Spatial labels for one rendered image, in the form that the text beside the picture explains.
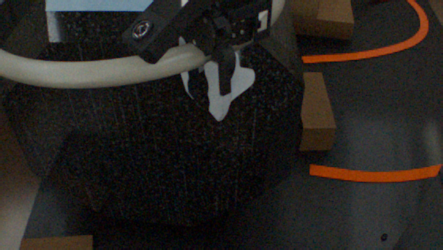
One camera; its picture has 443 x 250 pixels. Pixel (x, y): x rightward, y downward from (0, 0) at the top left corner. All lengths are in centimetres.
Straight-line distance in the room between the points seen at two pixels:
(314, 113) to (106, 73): 122
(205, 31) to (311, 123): 115
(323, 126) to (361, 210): 32
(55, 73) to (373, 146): 141
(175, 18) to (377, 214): 123
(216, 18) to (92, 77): 15
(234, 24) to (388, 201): 120
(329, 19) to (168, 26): 177
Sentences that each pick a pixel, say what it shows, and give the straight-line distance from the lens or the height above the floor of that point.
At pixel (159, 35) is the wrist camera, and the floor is 102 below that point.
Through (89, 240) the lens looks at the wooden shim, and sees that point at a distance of 147.
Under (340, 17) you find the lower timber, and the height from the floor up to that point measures 12.
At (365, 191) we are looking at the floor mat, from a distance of 161.
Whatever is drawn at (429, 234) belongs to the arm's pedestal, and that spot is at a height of 31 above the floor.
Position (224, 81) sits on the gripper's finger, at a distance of 49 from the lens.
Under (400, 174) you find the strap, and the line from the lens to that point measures 170.
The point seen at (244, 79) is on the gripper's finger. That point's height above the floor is 92.
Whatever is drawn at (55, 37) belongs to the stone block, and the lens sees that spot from 98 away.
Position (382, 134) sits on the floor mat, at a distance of 181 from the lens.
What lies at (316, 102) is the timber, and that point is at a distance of 169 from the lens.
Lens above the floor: 127
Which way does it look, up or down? 46 degrees down
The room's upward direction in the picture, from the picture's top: straight up
